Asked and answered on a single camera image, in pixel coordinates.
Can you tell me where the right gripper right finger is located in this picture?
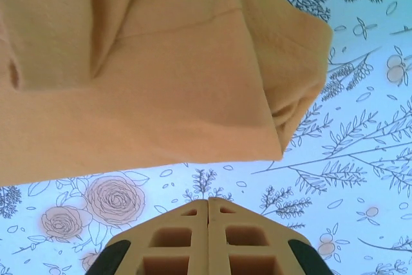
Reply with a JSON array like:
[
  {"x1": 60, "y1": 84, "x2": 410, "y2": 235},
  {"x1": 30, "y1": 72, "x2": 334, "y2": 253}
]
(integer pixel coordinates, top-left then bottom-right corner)
[{"x1": 208, "y1": 196, "x2": 335, "y2": 275}]

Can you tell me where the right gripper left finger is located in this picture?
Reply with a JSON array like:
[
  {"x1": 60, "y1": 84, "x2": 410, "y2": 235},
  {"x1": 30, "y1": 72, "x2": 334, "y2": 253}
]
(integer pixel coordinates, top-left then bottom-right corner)
[{"x1": 85, "y1": 199, "x2": 209, "y2": 275}]

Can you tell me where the yellow t-shirt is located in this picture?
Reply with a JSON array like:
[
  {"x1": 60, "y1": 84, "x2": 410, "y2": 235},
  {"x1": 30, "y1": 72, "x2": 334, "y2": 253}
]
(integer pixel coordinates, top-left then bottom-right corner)
[{"x1": 0, "y1": 0, "x2": 334, "y2": 189}]

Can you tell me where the floral table mat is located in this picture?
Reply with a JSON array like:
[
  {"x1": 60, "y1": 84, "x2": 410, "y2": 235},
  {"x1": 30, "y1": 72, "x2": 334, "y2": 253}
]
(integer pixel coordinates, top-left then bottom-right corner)
[{"x1": 0, "y1": 0, "x2": 412, "y2": 275}]

